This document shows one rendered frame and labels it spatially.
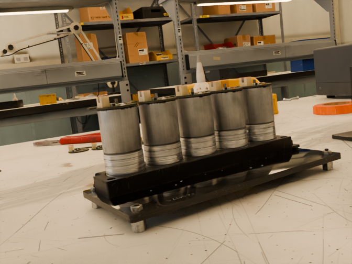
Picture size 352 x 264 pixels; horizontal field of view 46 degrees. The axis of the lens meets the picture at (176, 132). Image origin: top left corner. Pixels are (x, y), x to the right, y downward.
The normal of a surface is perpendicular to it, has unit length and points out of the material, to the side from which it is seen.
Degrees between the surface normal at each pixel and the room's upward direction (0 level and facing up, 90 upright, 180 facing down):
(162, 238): 0
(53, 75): 90
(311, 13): 90
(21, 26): 90
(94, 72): 90
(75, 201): 0
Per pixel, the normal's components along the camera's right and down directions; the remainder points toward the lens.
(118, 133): -0.01, 0.14
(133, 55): 0.36, 0.07
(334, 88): -0.96, 0.14
